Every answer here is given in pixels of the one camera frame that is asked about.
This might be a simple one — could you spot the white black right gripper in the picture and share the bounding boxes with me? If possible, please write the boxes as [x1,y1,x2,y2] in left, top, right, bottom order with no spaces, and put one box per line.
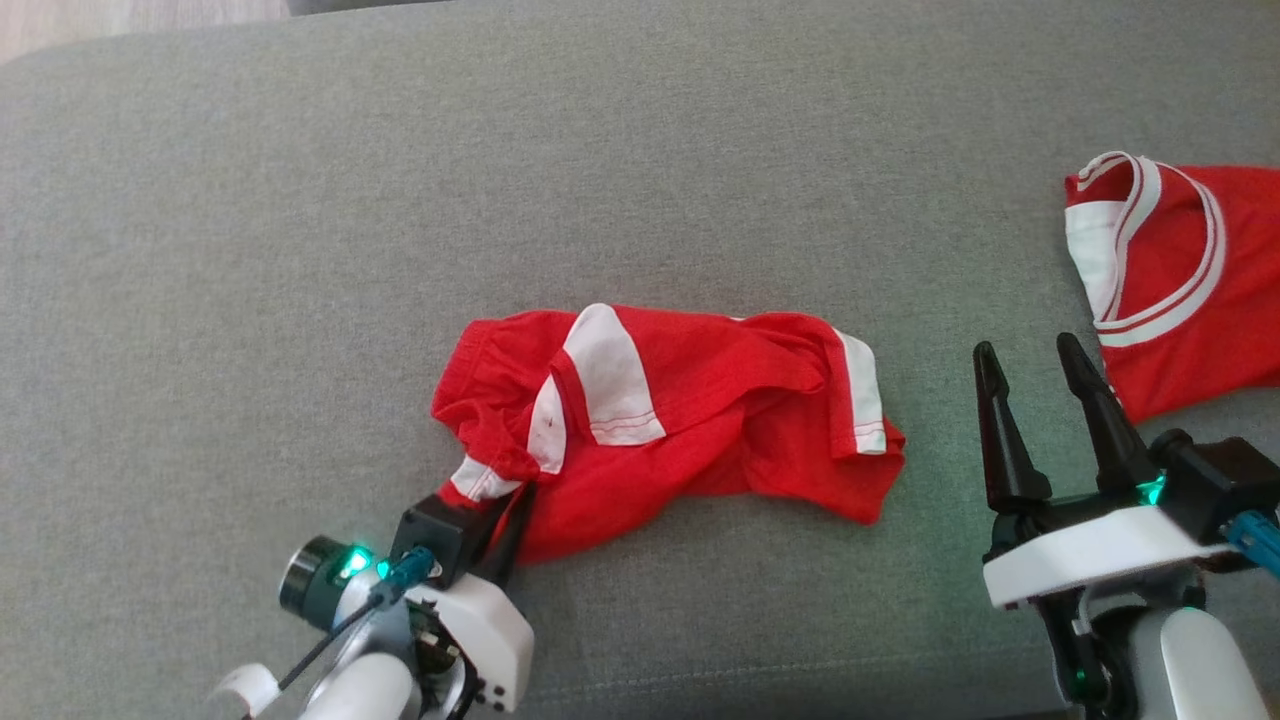
[972,332,1243,713]

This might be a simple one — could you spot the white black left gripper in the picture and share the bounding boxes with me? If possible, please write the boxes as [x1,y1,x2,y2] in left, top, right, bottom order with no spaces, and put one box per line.
[400,482,538,715]

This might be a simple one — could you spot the red white sleeveless jersey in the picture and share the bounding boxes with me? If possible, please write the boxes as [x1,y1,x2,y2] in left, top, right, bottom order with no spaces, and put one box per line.
[1063,150,1280,425]

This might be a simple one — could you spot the red white printed shorts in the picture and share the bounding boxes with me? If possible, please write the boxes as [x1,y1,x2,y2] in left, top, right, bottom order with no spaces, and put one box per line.
[430,303,908,566]

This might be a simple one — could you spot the grey fabric sofa ottoman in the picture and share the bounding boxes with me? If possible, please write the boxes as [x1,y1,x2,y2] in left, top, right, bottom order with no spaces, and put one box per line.
[0,0,1280,720]

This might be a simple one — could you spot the blue cable connector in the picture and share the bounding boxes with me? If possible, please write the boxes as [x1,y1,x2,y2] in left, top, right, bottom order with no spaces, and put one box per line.
[376,546,437,603]
[1222,510,1280,579]

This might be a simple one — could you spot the thin black cable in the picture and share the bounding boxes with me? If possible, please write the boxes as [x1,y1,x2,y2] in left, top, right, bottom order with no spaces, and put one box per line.
[276,590,401,693]

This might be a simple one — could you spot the white cable strap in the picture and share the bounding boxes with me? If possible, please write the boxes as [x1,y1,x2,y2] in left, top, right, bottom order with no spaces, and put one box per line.
[205,663,283,720]

